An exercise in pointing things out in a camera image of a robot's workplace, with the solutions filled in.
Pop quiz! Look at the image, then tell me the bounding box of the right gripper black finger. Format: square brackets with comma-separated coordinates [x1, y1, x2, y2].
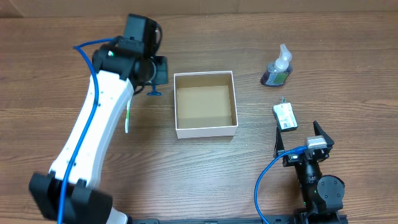
[274, 127, 285, 157]
[313, 121, 335, 149]

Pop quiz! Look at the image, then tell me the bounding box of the blue disposable razor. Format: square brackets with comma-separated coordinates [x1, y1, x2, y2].
[147, 85, 162, 96]

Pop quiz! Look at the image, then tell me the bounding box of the white green soap bar packet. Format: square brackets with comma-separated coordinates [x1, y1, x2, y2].
[272, 97, 298, 132]

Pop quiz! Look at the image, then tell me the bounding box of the green white toothbrush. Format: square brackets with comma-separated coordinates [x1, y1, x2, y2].
[124, 98, 132, 134]

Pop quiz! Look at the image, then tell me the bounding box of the purple soap pump bottle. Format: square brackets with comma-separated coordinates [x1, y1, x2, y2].
[260, 44, 293, 86]

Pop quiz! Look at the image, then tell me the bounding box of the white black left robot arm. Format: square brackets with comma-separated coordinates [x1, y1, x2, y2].
[29, 14, 168, 223]

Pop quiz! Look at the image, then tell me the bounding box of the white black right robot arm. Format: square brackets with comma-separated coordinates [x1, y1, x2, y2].
[269, 121, 348, 224]

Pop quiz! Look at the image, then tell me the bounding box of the pink cardboard box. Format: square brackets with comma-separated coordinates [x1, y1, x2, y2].
[174, 71, 238, 139]

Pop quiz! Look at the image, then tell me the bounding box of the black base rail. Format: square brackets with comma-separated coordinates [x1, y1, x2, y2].
[130, 214, 348, 224]

